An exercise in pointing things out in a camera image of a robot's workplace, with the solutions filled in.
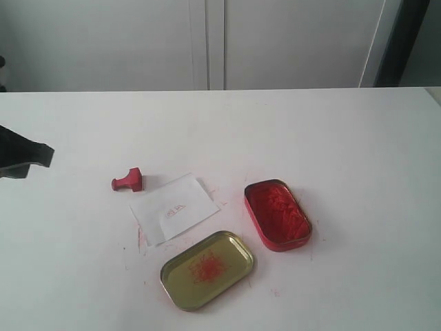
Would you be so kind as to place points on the gold tin lid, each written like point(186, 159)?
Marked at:
point(204, 271)

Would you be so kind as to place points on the white paper sheet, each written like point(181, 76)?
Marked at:
point(172, 209)

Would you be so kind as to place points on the red rubber stamp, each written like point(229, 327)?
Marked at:
point(133, 181)

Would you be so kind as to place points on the red ink pad tin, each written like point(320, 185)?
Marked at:
point(281, 223)

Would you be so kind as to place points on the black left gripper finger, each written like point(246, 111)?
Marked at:
point(19, 153)

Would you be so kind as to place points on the white cabinet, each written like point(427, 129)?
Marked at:
point(54, 46)

